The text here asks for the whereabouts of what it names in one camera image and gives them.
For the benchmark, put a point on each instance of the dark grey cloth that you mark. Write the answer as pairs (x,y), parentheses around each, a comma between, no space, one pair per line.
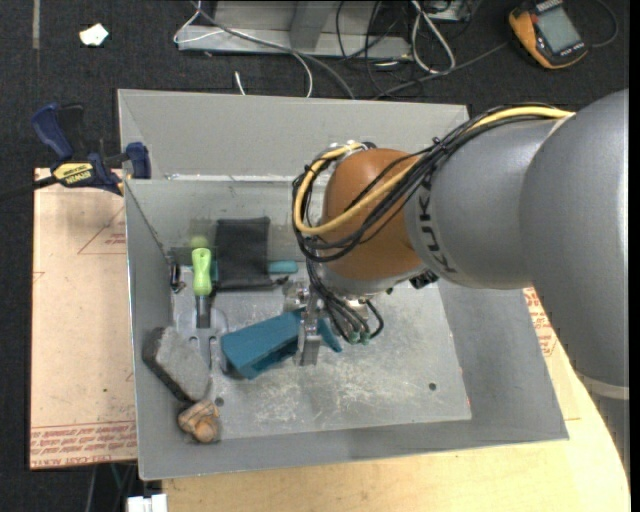
(243,252)

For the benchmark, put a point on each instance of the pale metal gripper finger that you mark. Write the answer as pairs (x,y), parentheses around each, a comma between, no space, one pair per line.
(295,297)
(310,347)

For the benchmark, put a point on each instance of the grey metal bin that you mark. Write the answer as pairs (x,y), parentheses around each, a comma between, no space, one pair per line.
(380,380)

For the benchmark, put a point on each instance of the tan toy figure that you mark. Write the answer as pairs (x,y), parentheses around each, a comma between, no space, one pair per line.
(199,421)

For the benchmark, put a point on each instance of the brown cardboard board, red print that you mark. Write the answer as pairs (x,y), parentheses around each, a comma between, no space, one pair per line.
(80,310)

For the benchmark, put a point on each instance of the grey block with black base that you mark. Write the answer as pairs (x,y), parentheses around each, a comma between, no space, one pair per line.
(176,361)

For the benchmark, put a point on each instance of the teal plastic block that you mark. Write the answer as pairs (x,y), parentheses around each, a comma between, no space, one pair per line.
(260,342)

